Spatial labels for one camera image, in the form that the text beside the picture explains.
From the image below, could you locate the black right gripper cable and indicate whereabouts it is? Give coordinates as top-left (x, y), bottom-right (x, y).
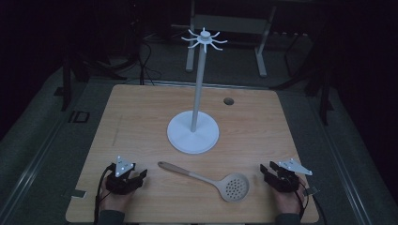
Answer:
top-left (295, 181), bottom-right (328, 225)

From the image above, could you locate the dark floor socket box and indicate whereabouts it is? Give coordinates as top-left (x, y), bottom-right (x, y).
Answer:
top-left (68, 110), bottom-right (91, 124)

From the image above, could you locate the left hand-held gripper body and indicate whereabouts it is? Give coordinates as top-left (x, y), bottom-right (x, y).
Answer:
top-left (105, 156), bottom-right (139, 196)

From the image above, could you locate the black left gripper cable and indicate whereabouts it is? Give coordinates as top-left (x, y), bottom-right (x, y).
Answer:
top-left (93, 164), bottom-right (115, 225)

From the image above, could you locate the person's left hand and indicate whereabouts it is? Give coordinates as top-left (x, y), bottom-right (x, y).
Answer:
top-left (99, 174), bottom-right (136, 214)

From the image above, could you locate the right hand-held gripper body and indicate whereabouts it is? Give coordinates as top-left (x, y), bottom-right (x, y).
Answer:
top-left (268, 157), bottom-right (314, 193)

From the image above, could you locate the person's right hand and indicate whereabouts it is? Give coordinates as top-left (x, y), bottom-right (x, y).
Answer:
top-left (274, 176), bottom-right (307, 216)

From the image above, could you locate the white hook rack stand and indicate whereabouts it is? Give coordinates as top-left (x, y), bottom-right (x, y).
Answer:
top-left (166, 27), bottom-right (229, 156)

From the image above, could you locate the white metal table frame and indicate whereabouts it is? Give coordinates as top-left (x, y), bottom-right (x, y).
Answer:
top-left (185, 0), bottom-right (278, 78)

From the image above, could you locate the dark metal stand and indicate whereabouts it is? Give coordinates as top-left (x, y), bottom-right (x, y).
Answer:
top-left (53, 46), bottom-right (128, 113)
top-left (271, 31), bottom-right (337, 127)

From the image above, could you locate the beige slotted spoon wooden handle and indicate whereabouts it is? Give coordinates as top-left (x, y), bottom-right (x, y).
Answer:
top-left (157, 160), bottom-right (251, 203)

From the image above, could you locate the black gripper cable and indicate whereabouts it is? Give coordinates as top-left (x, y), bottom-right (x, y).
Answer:
top-left (295, 181), bottom-right (328, 225)
top-left (93, 164), bottom-right (115, 225)

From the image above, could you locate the black floor cable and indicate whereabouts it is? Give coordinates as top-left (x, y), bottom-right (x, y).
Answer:
top-left (136, 37), bottom-right (163, 86)

